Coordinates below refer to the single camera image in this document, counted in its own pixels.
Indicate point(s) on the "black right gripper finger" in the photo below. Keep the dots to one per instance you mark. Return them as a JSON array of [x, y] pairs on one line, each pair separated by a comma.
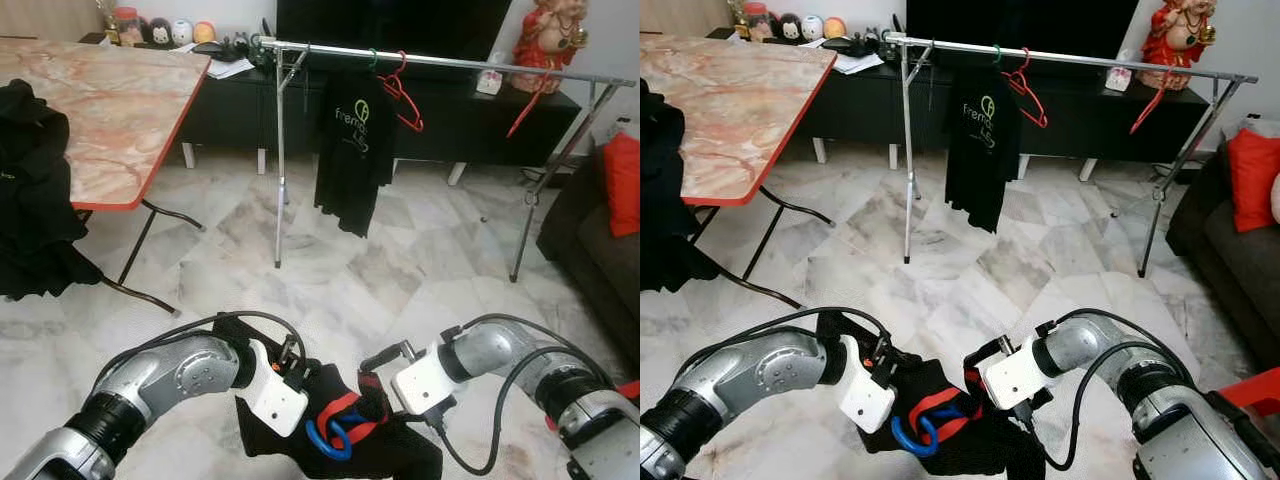
[[976, 359], [378, 361]]

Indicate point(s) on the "blue plastic hanger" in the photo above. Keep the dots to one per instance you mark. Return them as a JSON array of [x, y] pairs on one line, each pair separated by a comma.
[[898, 437], [315, 440]]

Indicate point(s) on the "dark garment with red stripe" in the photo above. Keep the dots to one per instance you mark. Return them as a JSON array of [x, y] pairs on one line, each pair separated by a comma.
[[400, 455], [990, 450]]

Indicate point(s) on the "black t-shirt with green print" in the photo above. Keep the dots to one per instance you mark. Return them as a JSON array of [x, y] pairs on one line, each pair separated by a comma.
[[975, 170], [345, 170]]

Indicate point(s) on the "red plastic hanger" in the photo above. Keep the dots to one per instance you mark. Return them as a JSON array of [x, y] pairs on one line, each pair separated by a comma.
[[1043, 121], [520, 118], [1145, 113], [418, 125]]

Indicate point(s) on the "dark grey sofa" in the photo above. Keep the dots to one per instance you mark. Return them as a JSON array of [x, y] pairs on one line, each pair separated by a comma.
[[1230, 270], [590, 270]]

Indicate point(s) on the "black tv cabinet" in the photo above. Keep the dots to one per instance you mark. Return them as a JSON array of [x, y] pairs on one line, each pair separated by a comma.
[[1090, 120], [480, 125]]

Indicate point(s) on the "black jacket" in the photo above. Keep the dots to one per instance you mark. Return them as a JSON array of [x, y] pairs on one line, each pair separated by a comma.
[[665, 200], [30, 200]]

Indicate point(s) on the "red cushion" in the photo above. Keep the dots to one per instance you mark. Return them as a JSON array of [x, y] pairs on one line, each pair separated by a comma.
[[622, 185], [1252, 180]]

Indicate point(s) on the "white pink tissue box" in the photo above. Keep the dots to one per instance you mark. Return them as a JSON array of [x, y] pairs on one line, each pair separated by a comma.
[[1117, 80], [489, 84]]

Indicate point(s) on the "white papers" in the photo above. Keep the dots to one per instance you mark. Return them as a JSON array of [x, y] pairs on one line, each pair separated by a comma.
[[230, 68], [858, 64]]

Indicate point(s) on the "silver metal clothes rack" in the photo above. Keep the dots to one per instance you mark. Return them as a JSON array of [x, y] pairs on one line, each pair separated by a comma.
[[450, 62], [1100, 61]]

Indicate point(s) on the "pink cat face pillow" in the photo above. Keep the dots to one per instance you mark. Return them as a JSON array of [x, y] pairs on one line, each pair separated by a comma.
[[1276, 200]]

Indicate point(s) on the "black electronics pile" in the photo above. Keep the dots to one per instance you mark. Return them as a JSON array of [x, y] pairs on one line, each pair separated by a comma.
[[865, 44], [235, 48]]

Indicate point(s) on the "white lace table cloth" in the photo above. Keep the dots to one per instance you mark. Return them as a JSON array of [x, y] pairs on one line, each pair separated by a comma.
[[625, 128], [1262, 127]]

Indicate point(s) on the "black television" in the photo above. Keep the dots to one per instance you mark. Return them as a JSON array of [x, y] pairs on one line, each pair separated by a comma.
[[400, 25], [1020, 25]]

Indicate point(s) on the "orange round plush toy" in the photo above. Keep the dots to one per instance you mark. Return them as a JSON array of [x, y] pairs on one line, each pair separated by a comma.
[[204, 32], [834, 28]]

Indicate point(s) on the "red laughing buddha statue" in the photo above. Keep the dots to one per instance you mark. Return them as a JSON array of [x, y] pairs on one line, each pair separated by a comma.
[[1178, 45], [548, 50]]

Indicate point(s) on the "white round plush toy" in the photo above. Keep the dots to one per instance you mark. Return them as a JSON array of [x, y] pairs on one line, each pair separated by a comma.
[[181, 31], [811, 27]]

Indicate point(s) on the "black round plush toy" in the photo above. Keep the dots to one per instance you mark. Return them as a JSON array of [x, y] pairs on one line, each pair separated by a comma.
[[160, 32], [788, 28]]

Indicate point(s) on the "jar with red lid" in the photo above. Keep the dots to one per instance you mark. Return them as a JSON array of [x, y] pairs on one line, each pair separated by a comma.
[[757, 24], [127, 28]]

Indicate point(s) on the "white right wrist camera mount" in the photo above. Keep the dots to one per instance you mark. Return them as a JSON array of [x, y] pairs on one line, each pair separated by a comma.
[[425, 385], [1015, 378]]

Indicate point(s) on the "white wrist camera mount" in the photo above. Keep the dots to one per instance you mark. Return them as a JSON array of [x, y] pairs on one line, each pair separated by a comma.
[[425, 385], [865, 400], [275, 405], [1015, 378]]

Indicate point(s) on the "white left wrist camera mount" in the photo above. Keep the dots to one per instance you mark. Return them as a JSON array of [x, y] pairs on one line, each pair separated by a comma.
[[865, 400], [275, 405]]

